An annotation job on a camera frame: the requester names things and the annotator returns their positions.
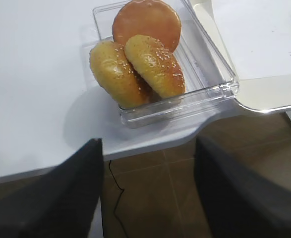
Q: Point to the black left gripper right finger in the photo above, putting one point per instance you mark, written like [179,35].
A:
[238,202]

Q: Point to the clear plastic bun container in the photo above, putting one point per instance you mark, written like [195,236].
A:
[208,78]

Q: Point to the white parchment paper sheet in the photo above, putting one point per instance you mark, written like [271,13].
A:
[257,35]

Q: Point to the right sesame bun top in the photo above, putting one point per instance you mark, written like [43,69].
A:
[156,65]

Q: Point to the sesame bun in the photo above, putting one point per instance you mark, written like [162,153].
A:
[116,75]
[156,65]

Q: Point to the left sesame bun top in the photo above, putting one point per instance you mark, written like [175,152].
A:
[116,75]

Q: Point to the white metal tray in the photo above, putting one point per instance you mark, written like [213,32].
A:
[265,94]

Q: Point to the smooth brown bun bottom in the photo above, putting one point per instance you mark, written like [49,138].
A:
[153,18]

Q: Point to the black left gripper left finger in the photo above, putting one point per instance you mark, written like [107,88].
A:
[61,203]

